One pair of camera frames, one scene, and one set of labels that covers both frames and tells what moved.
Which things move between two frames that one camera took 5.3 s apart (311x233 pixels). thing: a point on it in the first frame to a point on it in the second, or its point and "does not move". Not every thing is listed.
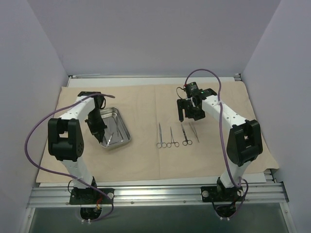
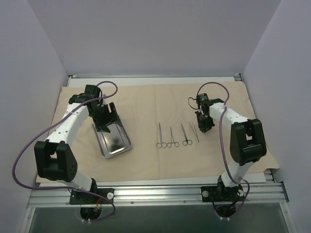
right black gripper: [187, 107] to [204, 120]
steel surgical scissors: [162, 144] does not move
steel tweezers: [194, 131] does not move
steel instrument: [186, 142] does not move
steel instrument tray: [116, 132] does not move
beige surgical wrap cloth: [163, 148] to [61, 101]
